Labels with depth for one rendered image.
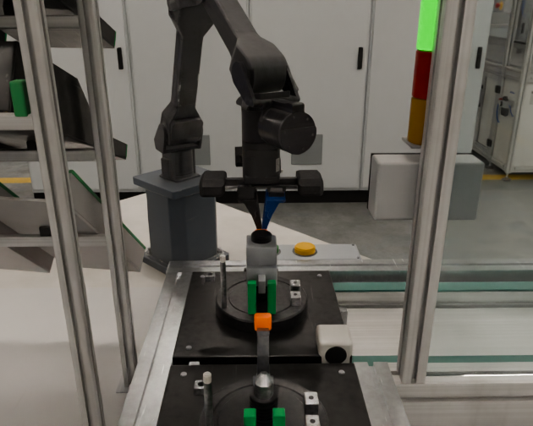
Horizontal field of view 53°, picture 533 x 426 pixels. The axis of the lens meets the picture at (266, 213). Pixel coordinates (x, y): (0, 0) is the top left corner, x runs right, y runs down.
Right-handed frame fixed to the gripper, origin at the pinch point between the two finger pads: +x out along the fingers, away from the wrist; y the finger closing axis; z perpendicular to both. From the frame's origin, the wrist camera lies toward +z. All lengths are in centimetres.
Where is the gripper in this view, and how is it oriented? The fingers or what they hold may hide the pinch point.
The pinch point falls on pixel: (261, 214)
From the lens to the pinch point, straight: 83.7
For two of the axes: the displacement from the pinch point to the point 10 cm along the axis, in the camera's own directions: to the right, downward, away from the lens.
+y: -10.0, 0.1, -0.1
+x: 0.0, 9.3, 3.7
